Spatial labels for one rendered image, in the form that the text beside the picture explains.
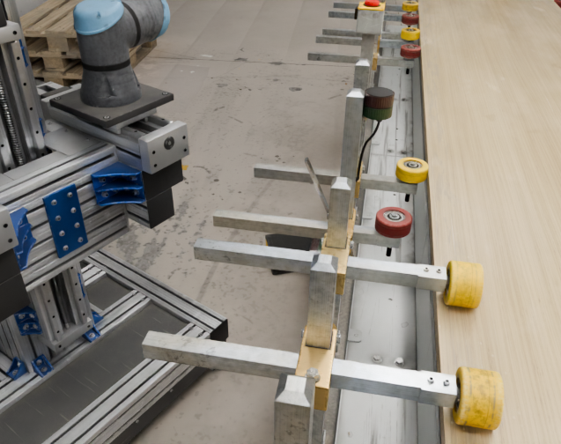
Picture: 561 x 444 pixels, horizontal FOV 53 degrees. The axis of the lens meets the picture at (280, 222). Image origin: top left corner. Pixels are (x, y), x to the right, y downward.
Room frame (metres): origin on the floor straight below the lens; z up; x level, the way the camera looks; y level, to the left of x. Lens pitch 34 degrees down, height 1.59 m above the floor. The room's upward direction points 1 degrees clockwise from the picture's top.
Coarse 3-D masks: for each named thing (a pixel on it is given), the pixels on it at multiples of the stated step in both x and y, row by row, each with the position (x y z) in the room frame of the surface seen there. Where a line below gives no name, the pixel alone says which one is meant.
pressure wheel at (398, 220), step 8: (384, 208) 1.06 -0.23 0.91; (392, 208) 1.06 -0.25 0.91; (400, 208) 1.06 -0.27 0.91; (376, 216) 1.03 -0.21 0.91; (384, 216) 1.03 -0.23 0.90; (392, 216) 1.03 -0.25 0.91; (400, 216) 1.03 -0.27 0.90; (408, 216) 1.03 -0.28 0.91; (376, 224) 1.02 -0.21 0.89; (384, 224) 1.00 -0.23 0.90; (392, 224) 1.00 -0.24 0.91; (400, 224) 1.00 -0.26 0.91; (408, 224) 1.00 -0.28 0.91; (384, 232) 1.00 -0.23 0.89; (392, 232) 0.99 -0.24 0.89; (400, 232) 0.99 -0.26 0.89; (408, 232) 1.00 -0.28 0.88
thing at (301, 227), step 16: (224, 224) 1.08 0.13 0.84; (240, 224) 1.08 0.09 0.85; (256, 224) 1.07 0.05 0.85; (272, 224) 1.06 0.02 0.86; (288, 224) 1.06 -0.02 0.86; (304, 224) 1.06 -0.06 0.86; (320, 224) 1.06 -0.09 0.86; (352, 240) 1.03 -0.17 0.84; (368, 240) 1.02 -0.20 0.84; (384, 240) 1.02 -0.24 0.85
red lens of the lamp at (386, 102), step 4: (364, 96) 1.09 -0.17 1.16; (368, 96) 1.06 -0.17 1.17; (372, 96) 1.06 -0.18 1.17; (392, 96) 1.06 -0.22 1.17; (364, 100) 1.08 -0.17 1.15; (368, 100) 1.06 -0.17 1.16; (372, 100) 1.06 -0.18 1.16; (376, 100) 1.05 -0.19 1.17; (380, 100) 1.05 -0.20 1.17; (384, 100) 1.05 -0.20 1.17; (388, 100) 1.06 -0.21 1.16; (392, 100) 1.06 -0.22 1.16; (368, 104) 1.06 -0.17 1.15; (372, 104) 1.06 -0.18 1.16; (376, 104) 1.05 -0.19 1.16; (380, 104) 1.05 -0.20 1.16; (384, 104) 1.05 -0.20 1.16; (388, 104) 1.06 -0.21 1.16; (392, 104) 1.07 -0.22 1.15
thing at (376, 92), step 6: (366, 90) 1.09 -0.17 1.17; (372, 90) 1.09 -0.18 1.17; (378, 90) 1.09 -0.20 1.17; (384, 90) 1.09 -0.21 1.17; (390, 90) 1.09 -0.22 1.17; (378, 96) 1.06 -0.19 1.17; (384, 96) 1.06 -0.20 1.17; (378, 108) 1.05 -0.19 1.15; (384, 108) 1.05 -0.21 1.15; (378, 120) 1.07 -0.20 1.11; (378, 126) 1.08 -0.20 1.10; (360, 156) 1.09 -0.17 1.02; (360, 162) 1.09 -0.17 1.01
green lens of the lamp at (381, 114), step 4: (364, 104) 1.08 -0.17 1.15; (364, 108) 1.07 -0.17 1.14; (368, 108) 1.06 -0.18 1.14; (372, 108) 1.06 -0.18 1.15; (388, 108) 1.06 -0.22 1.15; (392, 108) 1.07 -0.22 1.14; (364, 112) 1.07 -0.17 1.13; (368, 112) 1.06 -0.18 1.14; (372, 112) 1.06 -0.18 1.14; (376, 112) 1.05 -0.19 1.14; (380, 112) 1.05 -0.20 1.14; (384, 112) 1.05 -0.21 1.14; (388, 112) 1.06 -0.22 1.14; (368, 116) 1.06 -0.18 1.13; (372, 116) 1.05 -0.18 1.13; (376, 116) 1.05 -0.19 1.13; (380, 116) 1.05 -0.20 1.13; (384, 116) 1.05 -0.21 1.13; (388, 116) 1.06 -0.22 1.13
